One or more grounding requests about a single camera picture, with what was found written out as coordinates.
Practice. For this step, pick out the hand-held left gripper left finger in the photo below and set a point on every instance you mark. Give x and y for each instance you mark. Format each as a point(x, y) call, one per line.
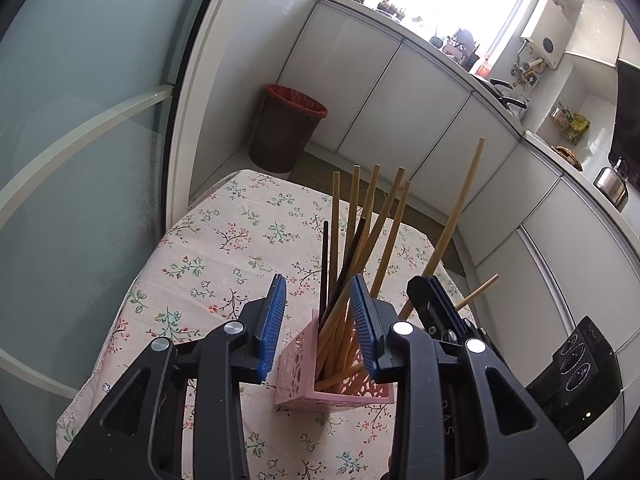
point(270, 330)

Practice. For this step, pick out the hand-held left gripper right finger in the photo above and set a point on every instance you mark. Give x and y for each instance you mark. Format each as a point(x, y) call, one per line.
point(364, 325)

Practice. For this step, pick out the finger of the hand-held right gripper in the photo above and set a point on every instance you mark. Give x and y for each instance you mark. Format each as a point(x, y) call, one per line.
point(446, 305)
point(425, 305)

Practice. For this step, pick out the wooden chopstick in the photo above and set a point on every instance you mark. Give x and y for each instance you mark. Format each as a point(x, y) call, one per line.
point(460, 195)
point(334, 210)
point(477, 291)
point(390, 195)
point(370, 195)
point(397, 225)
point(352, 200)

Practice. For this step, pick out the pink perforated chopstick holder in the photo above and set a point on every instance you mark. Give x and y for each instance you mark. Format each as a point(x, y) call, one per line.
point(360, 401)

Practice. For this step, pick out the black chopstick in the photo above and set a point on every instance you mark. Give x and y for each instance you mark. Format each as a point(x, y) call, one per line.
point(324, 260)
point(362, 225)

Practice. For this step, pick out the floral tablecloth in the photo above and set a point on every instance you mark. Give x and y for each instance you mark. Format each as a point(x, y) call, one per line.
point(210, 260)

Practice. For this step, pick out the brown trash bin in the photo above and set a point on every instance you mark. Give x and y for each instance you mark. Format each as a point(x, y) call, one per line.
point(280, 140)

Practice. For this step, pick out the brown bowl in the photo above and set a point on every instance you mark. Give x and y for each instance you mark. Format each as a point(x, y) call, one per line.
point(569, 156)

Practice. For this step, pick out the white kitchen counter cabinets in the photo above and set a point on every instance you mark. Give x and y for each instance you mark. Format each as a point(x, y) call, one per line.
point(430, 110)

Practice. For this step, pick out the steel kettle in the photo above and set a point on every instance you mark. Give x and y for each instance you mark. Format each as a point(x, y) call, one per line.
point(612, 185)

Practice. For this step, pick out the yellow green package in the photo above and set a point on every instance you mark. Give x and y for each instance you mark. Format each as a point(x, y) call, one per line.
point(572, 125)

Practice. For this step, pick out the red trash bag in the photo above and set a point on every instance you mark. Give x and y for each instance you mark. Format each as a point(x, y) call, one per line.
point(300, 102)

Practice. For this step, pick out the red bottle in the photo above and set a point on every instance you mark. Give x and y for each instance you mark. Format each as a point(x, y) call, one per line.
point(484, 67)

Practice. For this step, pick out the black range hood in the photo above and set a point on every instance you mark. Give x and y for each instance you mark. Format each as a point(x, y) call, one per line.
point(630, 110)

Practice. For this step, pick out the white water heater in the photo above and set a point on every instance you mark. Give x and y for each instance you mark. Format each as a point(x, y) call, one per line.
point(547, 35)

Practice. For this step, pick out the frosted glass door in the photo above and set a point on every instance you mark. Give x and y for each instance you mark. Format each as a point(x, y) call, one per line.
point(75, 110)

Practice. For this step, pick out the row of small potted plants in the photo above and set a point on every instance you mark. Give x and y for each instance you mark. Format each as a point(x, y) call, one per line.
point(390, 5)

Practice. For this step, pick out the white wall cabinet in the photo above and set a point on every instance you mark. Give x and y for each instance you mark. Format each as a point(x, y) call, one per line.
point(595, 30)

